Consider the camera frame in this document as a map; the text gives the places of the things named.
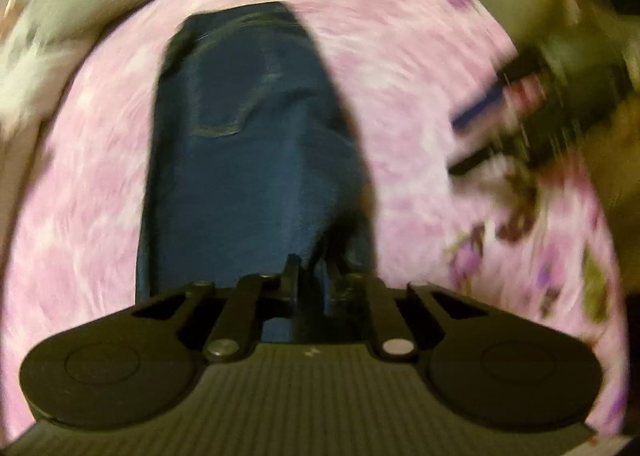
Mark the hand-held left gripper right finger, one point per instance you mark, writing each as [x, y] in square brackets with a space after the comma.
[331, 288]

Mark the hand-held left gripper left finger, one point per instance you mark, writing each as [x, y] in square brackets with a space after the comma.
[292, 286]

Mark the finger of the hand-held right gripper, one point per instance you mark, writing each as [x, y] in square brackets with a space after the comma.
[480, 108]
[480, 160]

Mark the dark blue jeans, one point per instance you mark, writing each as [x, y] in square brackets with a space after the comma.
[250, 160]

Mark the pink floral blanket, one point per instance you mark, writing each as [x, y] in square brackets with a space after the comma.
[425, 85]

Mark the white cloth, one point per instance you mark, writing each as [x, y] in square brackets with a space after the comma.
[35, 50]

